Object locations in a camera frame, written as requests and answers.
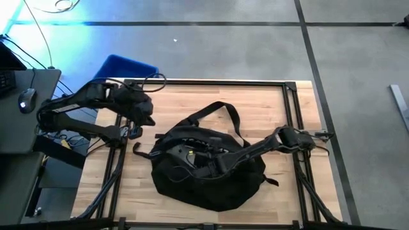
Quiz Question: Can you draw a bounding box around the grey metal bar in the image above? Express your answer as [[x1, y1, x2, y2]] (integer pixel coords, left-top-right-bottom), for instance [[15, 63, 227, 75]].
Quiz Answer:
[[389, 84, 409, 134]]

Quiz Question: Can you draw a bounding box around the wooden table with black frame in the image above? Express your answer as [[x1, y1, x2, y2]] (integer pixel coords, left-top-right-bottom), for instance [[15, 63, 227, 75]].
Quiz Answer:
[[72, 79, 352, 230]]

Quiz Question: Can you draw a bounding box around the black computer mouse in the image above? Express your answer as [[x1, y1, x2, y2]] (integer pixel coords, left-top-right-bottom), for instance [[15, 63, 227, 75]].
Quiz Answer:
[[17, 88, 37, 114]]

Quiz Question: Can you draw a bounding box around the grey low desk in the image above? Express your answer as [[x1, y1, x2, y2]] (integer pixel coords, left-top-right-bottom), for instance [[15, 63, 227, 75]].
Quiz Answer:
[[0, 151, 45, 226]]

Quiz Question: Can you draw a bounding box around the black backpack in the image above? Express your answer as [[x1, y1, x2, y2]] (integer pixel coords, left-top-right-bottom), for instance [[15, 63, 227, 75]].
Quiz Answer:
[[132, 101, 279, 212]]

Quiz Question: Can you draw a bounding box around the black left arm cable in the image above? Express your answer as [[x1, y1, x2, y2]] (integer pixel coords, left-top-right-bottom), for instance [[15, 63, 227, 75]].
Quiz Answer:
[[92, 72, 167, 94]]

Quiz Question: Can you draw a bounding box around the blue plastic bin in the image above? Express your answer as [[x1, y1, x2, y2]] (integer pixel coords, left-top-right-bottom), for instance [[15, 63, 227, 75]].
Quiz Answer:
[[92, 54, 160, 81]]

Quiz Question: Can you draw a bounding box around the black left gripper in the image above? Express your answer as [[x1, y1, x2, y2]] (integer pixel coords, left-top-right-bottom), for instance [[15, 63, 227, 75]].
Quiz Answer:
[[113, 84, 157, 127]]

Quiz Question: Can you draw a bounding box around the black laptop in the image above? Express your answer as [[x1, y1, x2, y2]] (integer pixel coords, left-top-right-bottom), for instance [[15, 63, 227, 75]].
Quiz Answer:
[[0, 43, 27, 72]]

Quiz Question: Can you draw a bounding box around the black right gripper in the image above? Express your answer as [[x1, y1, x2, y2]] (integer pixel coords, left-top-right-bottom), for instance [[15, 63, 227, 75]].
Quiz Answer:
[[172, 143, 224, 178]]

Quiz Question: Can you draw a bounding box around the black keyboard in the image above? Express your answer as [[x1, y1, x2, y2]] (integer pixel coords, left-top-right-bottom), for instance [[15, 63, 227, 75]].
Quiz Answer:
[[0, 70, 17, 94]]

